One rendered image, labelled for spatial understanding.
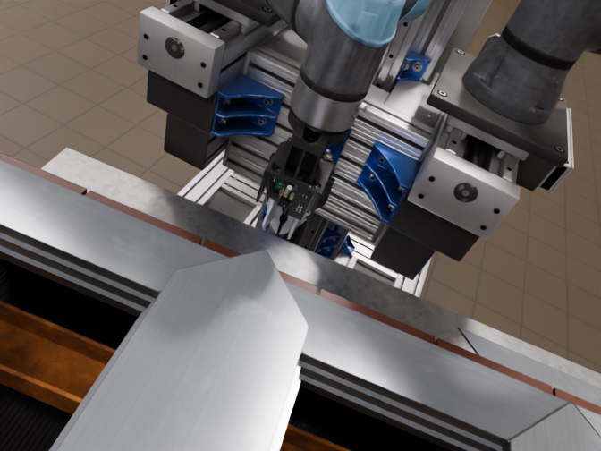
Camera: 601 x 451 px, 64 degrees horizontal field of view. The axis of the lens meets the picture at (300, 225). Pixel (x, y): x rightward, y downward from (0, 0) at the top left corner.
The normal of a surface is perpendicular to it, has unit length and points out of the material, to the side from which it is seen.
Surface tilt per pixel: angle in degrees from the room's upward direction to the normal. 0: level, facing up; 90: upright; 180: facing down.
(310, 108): 90
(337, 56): 90
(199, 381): 0
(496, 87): 72
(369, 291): 0
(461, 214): 90
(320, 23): 87
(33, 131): 0
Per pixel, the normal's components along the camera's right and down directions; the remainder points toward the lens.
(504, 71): -0.65, 0.07
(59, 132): 0.28, -0.67
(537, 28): -0.71, 0.34
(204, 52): -0.38, 0.58
